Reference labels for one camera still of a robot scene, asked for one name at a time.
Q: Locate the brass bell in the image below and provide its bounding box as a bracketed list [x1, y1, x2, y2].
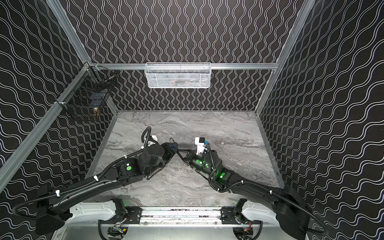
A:
[93, 108, 100, 119]

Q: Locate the black wire basket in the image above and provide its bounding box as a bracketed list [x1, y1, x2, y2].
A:
[58, 65, 118, 122]

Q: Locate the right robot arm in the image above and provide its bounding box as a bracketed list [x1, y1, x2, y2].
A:
[177, 150, 329, 240]

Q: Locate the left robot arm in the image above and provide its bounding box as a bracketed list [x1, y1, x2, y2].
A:
[12, 127, 179, 235]

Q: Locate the white mesh basket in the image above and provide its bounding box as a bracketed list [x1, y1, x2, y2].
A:
[145, 62, 212, 89]

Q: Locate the blue padlock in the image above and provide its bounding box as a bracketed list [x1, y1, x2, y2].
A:
[169, 138, 179, 151]

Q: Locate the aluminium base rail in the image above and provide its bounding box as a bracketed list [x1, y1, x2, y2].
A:
[59, 205, 304, 228]

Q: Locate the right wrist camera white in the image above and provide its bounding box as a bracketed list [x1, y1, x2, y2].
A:
[195, 137, 209, 155]

